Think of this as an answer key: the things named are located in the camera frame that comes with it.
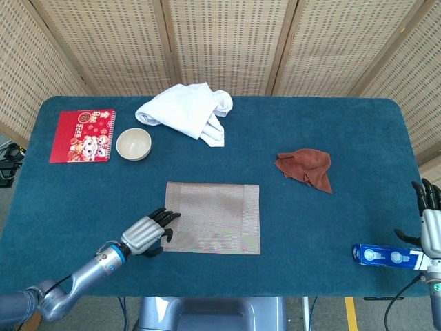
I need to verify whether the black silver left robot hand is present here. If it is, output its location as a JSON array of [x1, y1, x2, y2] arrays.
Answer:
[[120, 208, 182, 258]]

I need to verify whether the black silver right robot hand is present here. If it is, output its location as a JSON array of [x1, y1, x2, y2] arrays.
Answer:
[[394, 178, 441, 259]]

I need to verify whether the beige woven placemat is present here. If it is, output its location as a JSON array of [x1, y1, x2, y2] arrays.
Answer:
[[161, 181, 262, 255]]

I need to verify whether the cream ceramic bowl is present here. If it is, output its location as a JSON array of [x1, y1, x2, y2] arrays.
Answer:
[[116, 128, 152, 162]]

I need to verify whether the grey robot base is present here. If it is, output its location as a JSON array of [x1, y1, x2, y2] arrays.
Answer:
[[136, 296, 287, 331]]

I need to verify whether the blue toothpaste box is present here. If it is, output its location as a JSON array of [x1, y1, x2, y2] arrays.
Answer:
[[351, 243, 430, 271]]

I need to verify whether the red spiral calendar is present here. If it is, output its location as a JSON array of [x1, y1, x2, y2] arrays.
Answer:
[[49, 109, 116, 164]]

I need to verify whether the yellow floor tape strip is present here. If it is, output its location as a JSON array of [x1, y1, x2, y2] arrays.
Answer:
[[345, 297, 356, 331]]

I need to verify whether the teal felt table cover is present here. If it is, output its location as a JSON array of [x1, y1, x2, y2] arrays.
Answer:
[[0, 95, 431, 299]]

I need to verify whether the crumpled white cloth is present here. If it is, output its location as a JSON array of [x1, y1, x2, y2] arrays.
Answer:
[[134, 81, 234, 148]]

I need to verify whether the brown microfiber cloth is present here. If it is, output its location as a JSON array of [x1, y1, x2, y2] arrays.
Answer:
[[274, 148, 334, 195]]

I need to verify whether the woven rattan screen panel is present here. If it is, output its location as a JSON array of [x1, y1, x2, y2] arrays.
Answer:
[[271, 0, 427, 97], [161, 0, 299, 97], [0, 0, 92, 148], [30, 0, 175, 97], [358, 0, 441, 180]]

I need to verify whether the white table leg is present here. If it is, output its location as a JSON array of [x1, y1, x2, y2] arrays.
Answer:
[[302, 297, 311, 331]]

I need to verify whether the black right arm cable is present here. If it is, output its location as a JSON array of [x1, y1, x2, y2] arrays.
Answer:
[[384, 274, 428, 331]]

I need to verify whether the blue cable under table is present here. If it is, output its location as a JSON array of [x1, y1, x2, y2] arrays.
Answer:
[[119, 297, 131, 331], [309, 297, 318, 331]]

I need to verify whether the black floor cable bundle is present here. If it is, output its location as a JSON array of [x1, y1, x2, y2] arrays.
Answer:
[[0, 143, 27, 189]]

